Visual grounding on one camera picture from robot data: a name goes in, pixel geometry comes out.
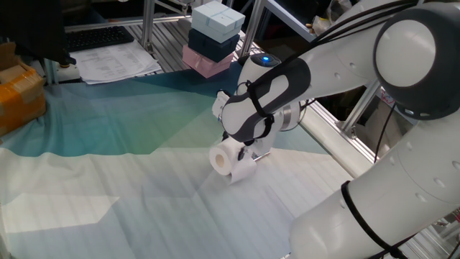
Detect aluminium frame beam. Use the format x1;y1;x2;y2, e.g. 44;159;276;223
64;14;191;33

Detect aluminium table side rail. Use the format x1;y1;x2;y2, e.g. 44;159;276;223
308;100;378;166

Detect grey wrist sensor box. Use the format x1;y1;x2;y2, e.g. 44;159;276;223
211;89;231;120

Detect light blue gift box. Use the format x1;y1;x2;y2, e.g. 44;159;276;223
190;0;247;44

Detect cardboard box with orange tape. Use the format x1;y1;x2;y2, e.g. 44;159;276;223
0;42;47;137

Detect pink gift box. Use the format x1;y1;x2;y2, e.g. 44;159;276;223
181;45;234;79

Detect white toilet paper roll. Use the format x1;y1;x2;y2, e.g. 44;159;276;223
208;137;258;186

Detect black monitor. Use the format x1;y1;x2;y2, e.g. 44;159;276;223
0;0;69;66

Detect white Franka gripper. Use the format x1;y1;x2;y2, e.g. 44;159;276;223
236;129;278;162

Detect printed paper sheets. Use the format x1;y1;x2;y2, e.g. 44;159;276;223
70;40;162;86

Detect blue green white tablecloth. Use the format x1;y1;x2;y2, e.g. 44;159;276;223
0;61;360;259

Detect black keyboard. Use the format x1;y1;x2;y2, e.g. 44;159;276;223
65;24;136;53

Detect aluminium frame post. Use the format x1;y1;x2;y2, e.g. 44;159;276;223
141;0;156;54
239;0;267;58
341;81;382;140

